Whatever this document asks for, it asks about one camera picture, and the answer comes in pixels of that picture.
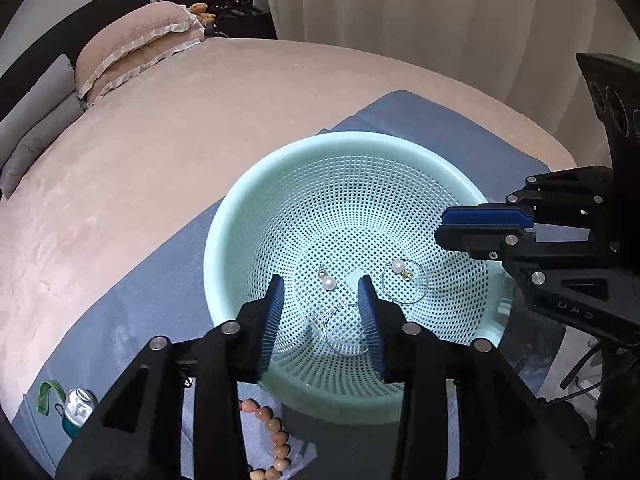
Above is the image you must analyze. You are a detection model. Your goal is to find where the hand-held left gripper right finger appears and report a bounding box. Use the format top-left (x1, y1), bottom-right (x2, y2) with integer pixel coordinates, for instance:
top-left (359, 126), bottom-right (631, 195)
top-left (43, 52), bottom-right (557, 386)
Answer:
top-left (357, 274), bottom-right (583, 480)

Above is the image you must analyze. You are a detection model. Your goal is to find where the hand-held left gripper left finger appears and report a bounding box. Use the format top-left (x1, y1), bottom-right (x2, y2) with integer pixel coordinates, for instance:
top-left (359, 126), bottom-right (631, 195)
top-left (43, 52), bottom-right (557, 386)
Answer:
top-left (55, 274), bottom-right (286, 480)

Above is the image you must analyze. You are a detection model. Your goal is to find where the black nightstand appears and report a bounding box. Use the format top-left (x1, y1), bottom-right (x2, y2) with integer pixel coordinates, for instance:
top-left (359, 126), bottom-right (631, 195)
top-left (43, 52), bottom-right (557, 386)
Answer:
top-left (202, 0), bottom-right (278, 40)

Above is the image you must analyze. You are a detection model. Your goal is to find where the mint green plastic basket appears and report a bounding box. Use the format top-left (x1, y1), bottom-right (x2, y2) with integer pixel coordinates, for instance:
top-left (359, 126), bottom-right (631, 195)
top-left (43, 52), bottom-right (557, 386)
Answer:
top-left (203, 131), bottom-right (511, 411)

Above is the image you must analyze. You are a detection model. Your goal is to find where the blue cloth mat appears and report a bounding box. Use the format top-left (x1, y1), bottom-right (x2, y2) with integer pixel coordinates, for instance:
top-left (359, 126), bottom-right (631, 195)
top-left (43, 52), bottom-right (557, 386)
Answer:
top-left (12, 90), bottom-right (551, 480)

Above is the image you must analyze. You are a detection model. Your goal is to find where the pink frilled pillow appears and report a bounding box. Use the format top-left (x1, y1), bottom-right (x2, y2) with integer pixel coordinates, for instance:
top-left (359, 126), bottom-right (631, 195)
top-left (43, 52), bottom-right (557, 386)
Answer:
top-left (75, 2), bottom-right (198, 96)
top-left (82, 25), bottom-right (206, 106)

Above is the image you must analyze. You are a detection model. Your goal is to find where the thin silver hoop earring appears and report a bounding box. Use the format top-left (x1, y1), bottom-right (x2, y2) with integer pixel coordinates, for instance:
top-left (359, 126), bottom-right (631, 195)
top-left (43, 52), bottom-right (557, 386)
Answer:
top-left (324, 302), bottom-right (373, 356)

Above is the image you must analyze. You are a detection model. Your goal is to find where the hoop earring with pearl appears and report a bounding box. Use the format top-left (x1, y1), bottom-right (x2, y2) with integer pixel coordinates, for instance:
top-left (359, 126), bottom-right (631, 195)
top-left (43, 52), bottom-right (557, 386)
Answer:
top-left (381, 259), bottom-right (429, 305)

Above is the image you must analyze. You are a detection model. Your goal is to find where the black headboard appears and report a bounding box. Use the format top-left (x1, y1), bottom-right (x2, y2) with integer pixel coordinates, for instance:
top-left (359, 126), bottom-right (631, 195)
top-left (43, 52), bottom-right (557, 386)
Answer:
top-left (0, 0), bottom-right (257, 126)

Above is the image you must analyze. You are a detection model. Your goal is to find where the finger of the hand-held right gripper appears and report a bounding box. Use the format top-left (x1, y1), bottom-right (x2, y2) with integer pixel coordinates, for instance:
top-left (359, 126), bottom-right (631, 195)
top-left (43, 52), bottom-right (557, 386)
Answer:
top-left (441, 166), bottom-right (616, 231)
top-left (434, 226), bottom-right (622, 272)

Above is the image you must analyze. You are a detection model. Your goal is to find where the beige bed blanket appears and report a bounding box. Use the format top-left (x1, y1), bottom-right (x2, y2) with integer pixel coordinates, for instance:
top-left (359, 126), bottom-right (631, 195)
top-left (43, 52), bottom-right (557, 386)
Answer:
top-left (0, 37), bottom-right (581, 426)

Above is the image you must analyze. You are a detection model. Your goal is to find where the orange wooden bead bracelet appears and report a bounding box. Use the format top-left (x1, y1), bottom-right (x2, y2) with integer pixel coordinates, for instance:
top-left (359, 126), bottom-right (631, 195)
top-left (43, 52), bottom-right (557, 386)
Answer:
top-left (240, 399), bottom-right (292, 480)

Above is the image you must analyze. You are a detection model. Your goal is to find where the black cable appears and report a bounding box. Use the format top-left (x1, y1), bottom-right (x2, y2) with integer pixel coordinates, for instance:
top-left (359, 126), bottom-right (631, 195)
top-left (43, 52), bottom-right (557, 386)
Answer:
top-left (560, 340), bottom-right (640, 403)

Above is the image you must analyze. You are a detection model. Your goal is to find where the teal key pouch green strap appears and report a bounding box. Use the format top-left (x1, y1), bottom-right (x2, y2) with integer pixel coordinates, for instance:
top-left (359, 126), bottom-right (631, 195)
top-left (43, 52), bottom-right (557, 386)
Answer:
top-left (39, 381), bottom-right (99, 442)

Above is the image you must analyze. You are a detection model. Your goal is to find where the cream curtain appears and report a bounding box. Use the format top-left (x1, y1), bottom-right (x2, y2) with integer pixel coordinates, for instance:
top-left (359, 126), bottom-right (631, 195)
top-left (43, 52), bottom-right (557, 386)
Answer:
top-left (255, 0), bottom-right (640, 171)

